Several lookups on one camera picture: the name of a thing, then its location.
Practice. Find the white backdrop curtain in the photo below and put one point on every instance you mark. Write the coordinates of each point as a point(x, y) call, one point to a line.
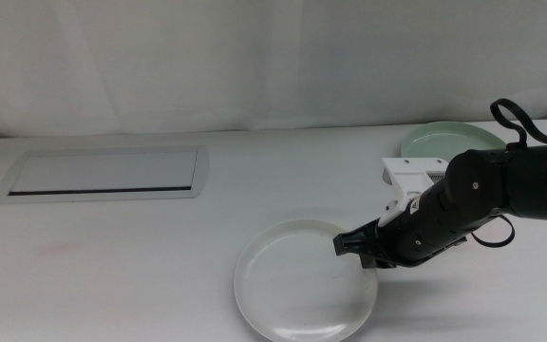
point(254, 62)

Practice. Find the white shallow bowl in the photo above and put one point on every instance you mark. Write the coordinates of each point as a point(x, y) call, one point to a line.
point(292, 285)

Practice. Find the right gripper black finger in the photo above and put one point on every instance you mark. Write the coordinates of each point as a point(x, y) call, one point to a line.
point(356, 237)
point(371, 262)

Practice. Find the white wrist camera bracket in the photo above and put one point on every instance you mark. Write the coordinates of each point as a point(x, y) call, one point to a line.
point(406, 190)

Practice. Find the pale green shallow bowl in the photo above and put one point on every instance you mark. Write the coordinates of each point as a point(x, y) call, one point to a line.
point(439, 140)

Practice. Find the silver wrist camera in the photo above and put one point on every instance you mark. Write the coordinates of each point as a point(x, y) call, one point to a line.
point(437, 176)

